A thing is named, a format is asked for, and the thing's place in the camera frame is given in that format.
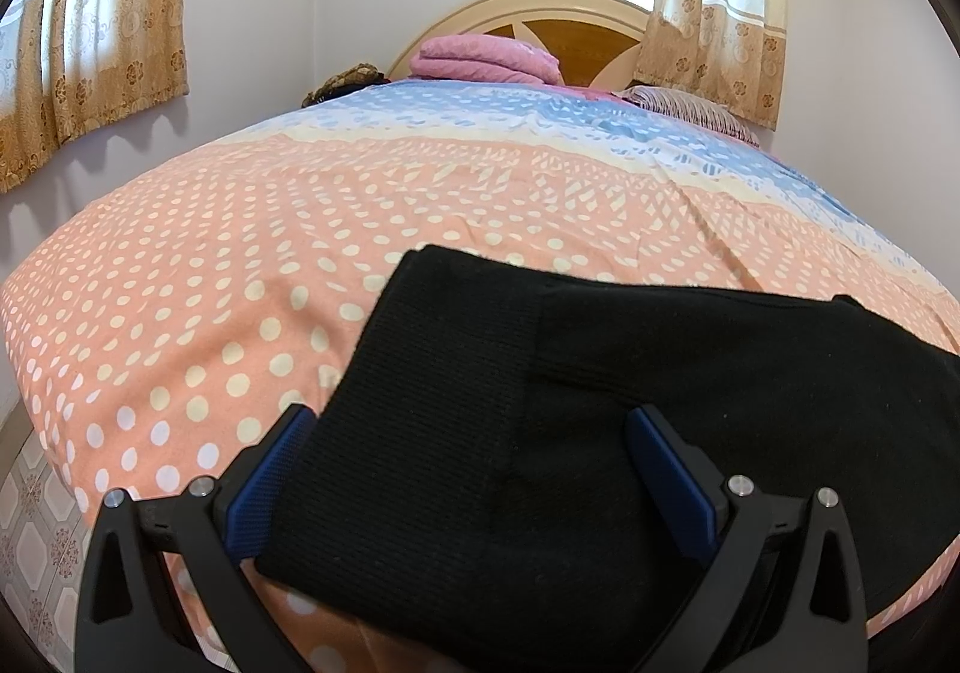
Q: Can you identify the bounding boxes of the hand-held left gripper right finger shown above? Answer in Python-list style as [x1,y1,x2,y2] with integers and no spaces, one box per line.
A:
[624,405,871,673]

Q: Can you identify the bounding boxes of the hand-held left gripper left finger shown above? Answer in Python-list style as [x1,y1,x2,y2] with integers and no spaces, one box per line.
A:
[73,403,320,673]

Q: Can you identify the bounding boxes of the black pants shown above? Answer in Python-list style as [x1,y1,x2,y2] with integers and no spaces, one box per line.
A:
[255,244,960,673]

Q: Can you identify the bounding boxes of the polka dot bedsheet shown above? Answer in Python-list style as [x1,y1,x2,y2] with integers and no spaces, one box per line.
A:
[0,79,960,673]

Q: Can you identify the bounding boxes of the striped pillow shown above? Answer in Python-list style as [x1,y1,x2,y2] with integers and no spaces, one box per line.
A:
[622,85,762,148]

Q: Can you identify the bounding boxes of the brown patterned cloth bundle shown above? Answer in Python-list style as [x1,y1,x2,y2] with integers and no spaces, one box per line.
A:
[302,65,383,109]

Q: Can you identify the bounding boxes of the beige floral curtain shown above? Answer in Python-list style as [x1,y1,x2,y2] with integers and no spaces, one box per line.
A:
[0,0,194,194]
[506,0,792,133]

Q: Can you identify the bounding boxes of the wooden bed headboard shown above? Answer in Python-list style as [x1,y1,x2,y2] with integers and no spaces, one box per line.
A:
[386,0,653,93]

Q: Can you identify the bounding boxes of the folded pink blanket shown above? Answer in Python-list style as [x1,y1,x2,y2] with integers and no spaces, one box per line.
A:
[410,34,562,87]

